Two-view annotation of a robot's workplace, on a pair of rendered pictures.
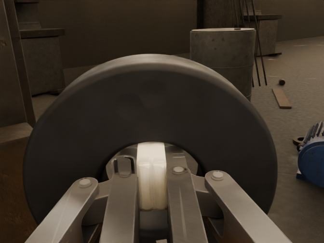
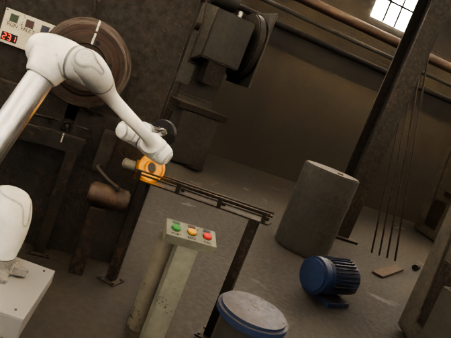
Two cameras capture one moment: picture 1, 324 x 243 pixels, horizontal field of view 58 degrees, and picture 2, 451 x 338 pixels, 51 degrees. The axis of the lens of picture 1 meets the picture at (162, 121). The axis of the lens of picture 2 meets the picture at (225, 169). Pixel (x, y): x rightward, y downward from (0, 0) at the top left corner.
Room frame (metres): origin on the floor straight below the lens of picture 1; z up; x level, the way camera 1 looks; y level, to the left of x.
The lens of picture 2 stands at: (-2.08, -1.20, 1.25)
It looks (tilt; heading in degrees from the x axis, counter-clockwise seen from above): 9 degrees down; 20
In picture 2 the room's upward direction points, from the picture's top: 21 degrees clockwise
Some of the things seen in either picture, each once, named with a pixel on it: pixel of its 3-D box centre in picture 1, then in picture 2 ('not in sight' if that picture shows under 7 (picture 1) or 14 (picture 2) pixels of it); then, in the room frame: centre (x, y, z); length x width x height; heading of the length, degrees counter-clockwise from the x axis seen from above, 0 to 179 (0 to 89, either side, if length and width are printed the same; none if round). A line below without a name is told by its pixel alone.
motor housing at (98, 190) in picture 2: not in sight; (96, 229); (0.09, 0.15, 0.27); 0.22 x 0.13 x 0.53; 127
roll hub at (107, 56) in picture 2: not in sight; (85, 63); (-0.08, 0.44, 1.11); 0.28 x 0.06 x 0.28; 127
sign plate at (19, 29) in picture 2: not in sight; (27, 33); (-0.11, 0.84, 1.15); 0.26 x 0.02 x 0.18; 127
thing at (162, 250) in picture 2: not in sight; (155, 280); (-0.08, -0.36, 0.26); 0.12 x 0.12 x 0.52
